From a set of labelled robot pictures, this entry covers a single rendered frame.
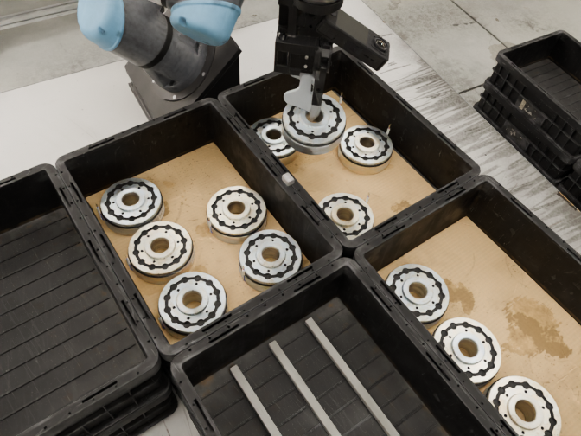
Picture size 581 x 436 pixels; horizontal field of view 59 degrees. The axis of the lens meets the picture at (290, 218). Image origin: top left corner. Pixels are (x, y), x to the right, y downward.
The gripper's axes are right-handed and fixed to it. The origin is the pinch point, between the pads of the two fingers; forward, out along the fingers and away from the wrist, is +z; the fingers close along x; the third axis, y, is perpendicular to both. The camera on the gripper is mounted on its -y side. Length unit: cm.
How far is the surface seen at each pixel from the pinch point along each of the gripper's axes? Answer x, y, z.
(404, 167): -3.9, -18.5, 16.5
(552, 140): -53, -73, 51
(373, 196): 4.3, -12.7, 16.5
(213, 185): 6.5, 17.0, 16.7
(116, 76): -34, 51, 30
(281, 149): -1.7, 5.5, 13.6
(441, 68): -146, -59, 100
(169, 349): 41.5, 14.9, 6.5
